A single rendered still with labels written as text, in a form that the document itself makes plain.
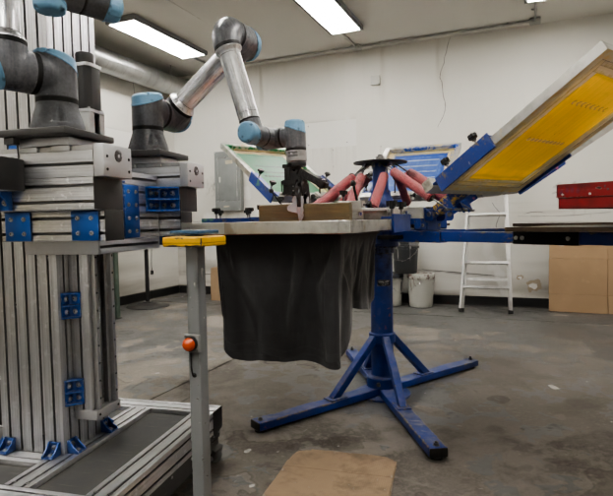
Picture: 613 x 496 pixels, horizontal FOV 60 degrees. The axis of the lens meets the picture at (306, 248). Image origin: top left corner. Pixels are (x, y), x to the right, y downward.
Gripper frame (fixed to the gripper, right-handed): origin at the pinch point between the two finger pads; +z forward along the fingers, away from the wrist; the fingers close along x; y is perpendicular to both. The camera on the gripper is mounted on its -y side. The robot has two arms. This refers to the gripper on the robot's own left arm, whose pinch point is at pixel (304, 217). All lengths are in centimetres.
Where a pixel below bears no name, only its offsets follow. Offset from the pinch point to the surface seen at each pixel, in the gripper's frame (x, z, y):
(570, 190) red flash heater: -34, -5, -89
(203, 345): 50, 36, 12
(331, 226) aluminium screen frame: 32.6, 3.5, -21.8
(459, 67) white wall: -440, -165, -10
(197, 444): 52, 64, 15
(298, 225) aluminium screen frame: 32.6, 2.8, -11.6
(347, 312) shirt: 12.2, 32.0, -18.9
